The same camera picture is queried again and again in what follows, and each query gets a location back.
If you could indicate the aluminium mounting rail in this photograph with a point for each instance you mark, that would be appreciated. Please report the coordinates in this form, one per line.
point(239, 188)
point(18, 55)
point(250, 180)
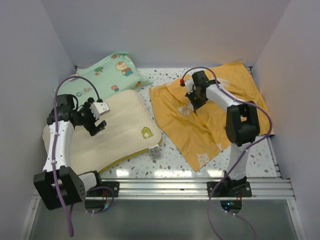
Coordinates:
point(197, 189)

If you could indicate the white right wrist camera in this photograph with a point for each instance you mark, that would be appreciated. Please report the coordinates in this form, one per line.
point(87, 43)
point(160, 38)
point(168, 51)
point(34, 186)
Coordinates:
point(188, 84)

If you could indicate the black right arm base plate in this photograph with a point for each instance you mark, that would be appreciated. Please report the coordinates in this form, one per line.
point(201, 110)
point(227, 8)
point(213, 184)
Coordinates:
point(233, 191)

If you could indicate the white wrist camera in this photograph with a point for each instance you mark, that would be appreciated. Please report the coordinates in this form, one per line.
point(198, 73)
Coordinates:
point(188, 84)
point(99, 108)

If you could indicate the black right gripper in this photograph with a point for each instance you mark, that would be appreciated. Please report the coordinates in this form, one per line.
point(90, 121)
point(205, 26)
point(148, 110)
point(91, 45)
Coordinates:
point(196, 105)

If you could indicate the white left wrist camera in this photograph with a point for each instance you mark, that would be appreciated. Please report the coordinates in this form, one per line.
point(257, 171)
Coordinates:
point(99, 108)

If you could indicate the cream quilted pillow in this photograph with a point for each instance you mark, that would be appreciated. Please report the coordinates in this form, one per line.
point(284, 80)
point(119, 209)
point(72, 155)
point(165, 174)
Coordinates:
point(129, 131)

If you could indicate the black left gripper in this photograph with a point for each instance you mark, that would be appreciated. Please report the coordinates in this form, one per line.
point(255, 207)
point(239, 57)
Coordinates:
point(92, 130)

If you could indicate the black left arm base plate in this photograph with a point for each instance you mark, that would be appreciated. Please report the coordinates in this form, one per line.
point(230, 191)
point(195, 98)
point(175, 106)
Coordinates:
point(108, 187)

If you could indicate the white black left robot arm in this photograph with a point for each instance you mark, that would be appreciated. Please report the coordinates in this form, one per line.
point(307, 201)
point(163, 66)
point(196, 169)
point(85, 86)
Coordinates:
point(58, 185)

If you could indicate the orange mickey mouse pillowcase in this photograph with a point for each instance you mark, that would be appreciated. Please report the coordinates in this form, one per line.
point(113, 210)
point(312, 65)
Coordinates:
point(200, 135)

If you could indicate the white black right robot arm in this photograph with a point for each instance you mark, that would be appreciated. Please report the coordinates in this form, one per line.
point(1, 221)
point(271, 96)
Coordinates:
point(241, 128)

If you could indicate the green cartoon bear pillow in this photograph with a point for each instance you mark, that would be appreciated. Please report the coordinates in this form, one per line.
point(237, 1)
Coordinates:
point(109, 76)

